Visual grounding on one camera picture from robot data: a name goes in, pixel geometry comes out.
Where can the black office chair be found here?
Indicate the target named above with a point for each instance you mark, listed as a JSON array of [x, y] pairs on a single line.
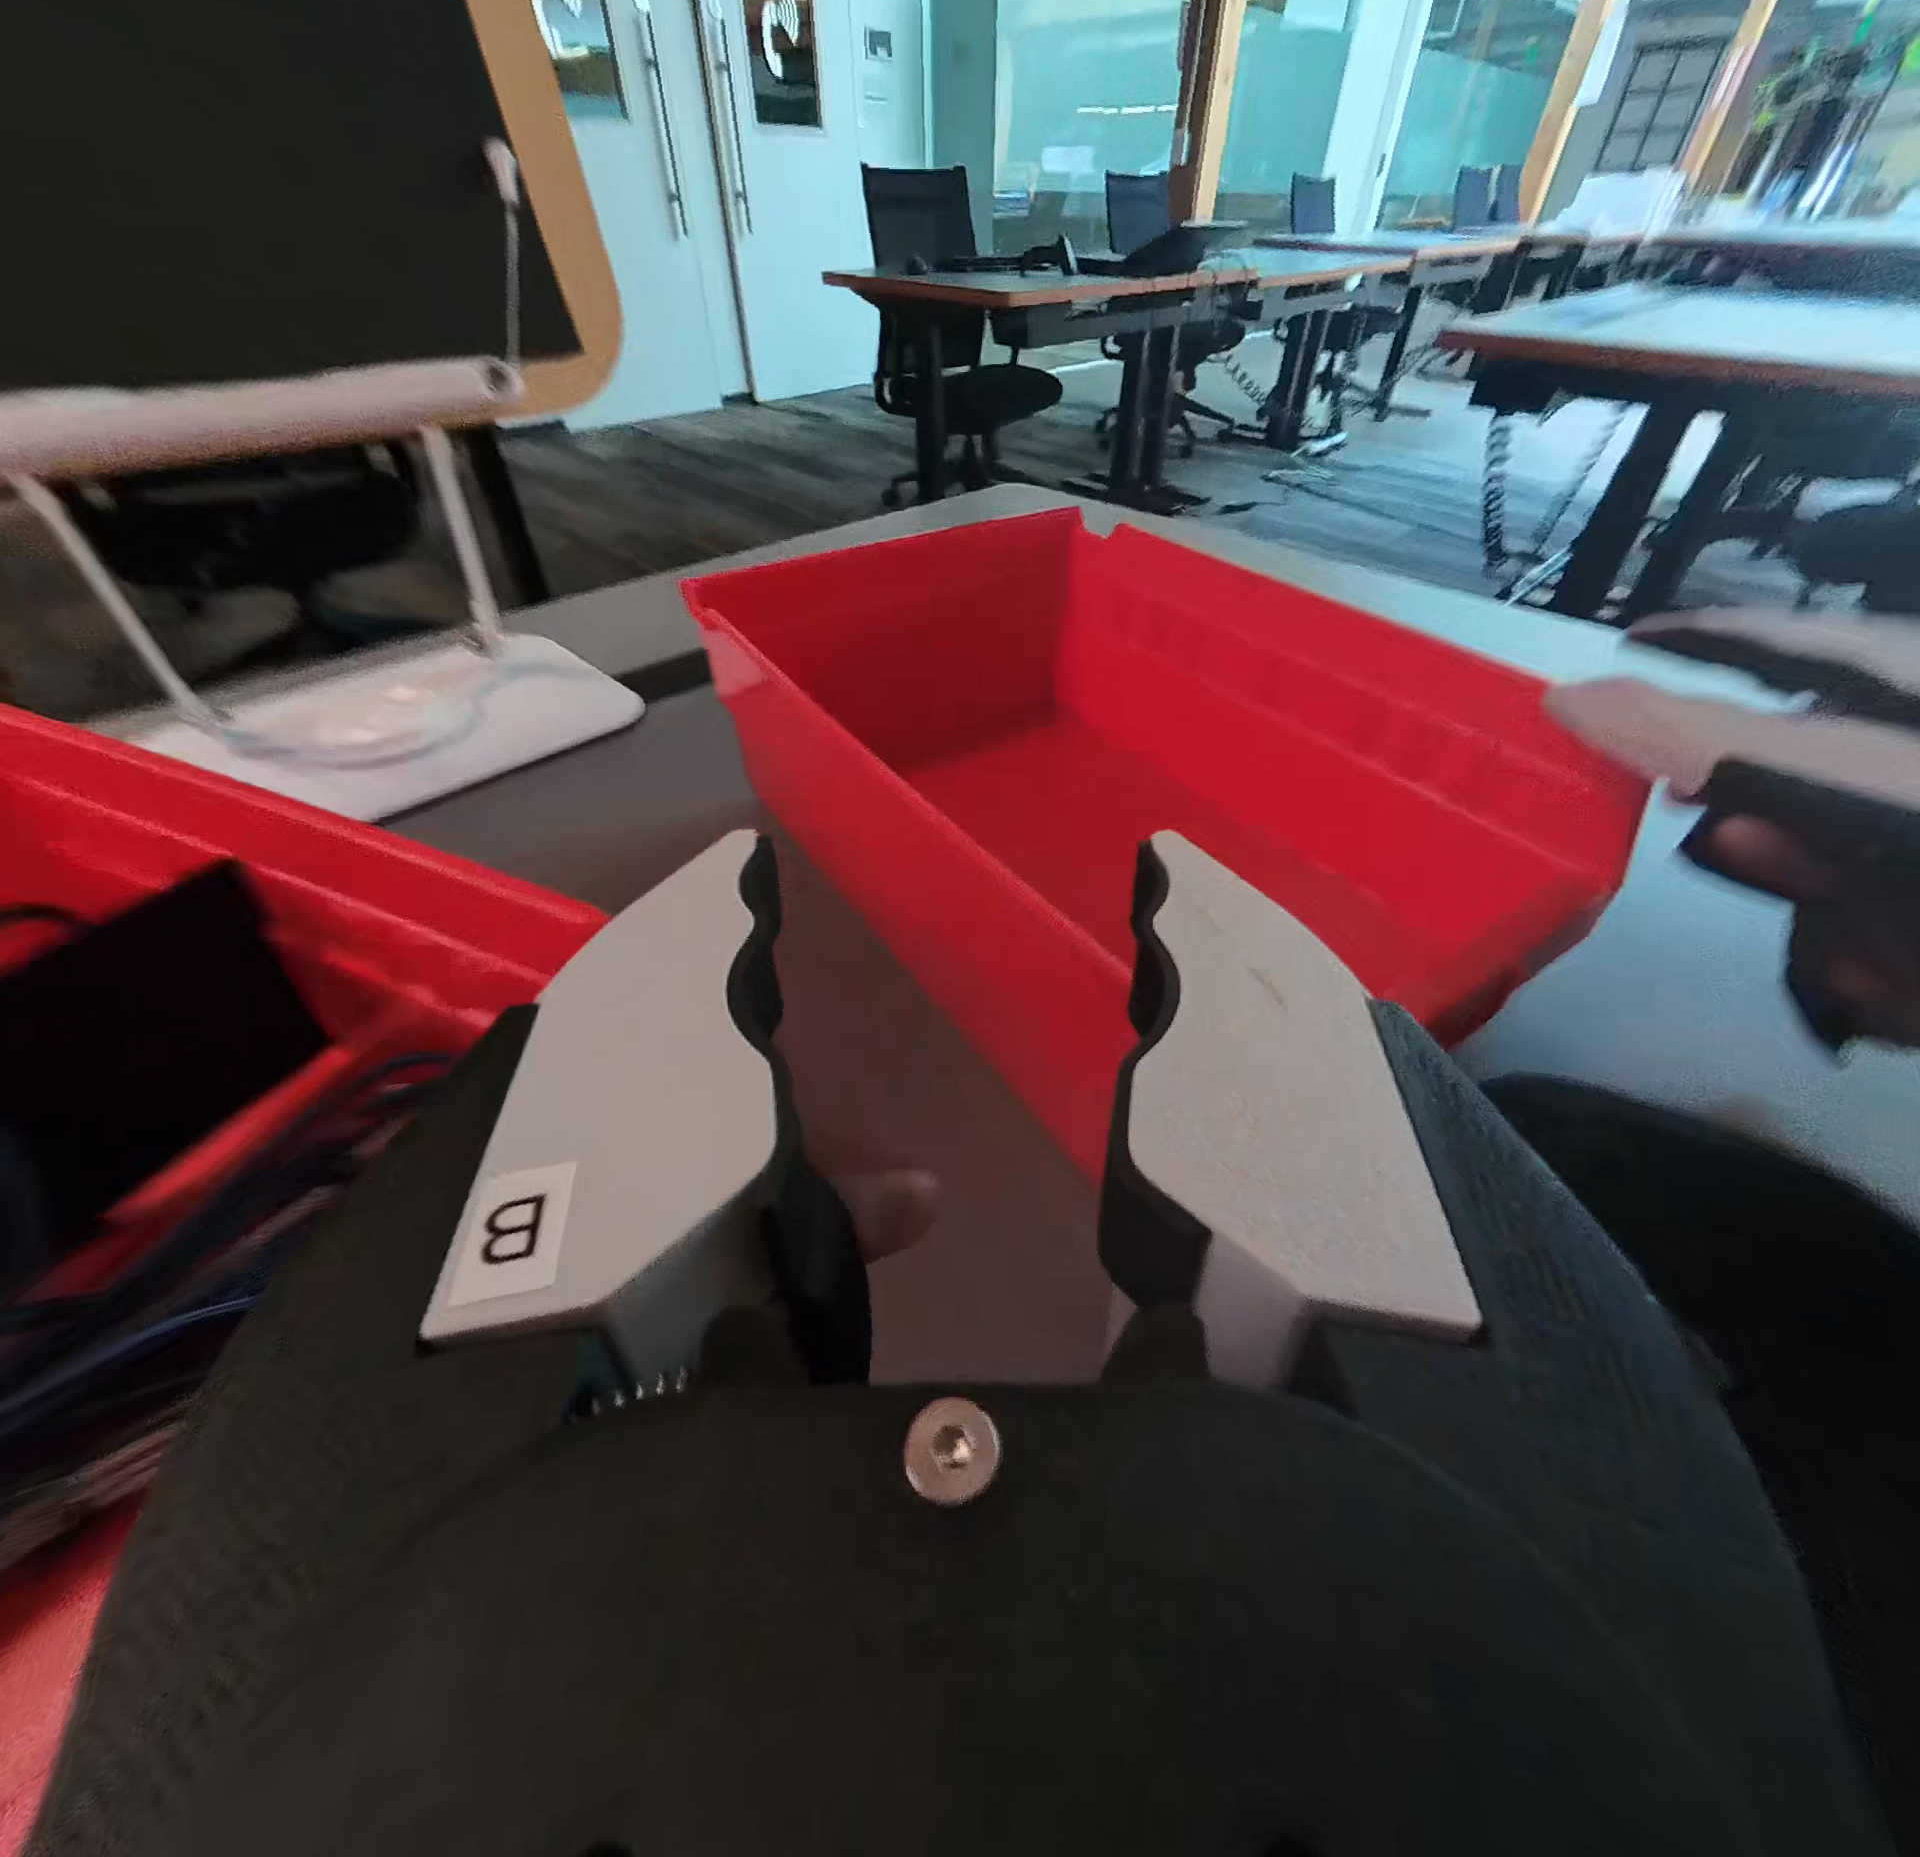
[[930, 237], [1141, 206]]

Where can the white door with glass pane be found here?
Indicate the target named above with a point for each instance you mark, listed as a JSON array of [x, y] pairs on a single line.
[[795, 269], [660, 329]]

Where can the wide wooden edged office desk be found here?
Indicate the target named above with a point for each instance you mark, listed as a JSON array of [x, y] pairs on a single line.
[[1650, 335]]

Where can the black tablet with tan frame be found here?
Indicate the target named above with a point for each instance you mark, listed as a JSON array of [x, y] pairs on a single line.
[[226, 163]]

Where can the red plastic bin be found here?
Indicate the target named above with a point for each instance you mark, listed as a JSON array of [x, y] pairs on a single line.
[[975, 657], [375, 898]]

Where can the white tablet stand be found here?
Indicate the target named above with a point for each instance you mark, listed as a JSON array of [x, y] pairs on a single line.
[[570, 702]]

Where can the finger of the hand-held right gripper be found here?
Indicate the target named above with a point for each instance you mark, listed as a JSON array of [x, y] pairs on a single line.
[[1800, 643], [1680, 732]]

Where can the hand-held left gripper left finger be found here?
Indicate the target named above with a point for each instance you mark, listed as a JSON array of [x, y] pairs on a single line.
[[599, 1137]]

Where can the long wooden edged office desk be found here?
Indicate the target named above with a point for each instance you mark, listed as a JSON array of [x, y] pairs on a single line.
[[1049, 286]]

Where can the person's left hand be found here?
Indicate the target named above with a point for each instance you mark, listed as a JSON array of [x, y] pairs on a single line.
[[898, 1213]]

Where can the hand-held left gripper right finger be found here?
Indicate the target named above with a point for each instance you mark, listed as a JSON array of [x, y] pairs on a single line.
[[1291, 1121]]

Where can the person's right hand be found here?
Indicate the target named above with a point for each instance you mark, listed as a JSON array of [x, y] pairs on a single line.
[[1860, 972]]

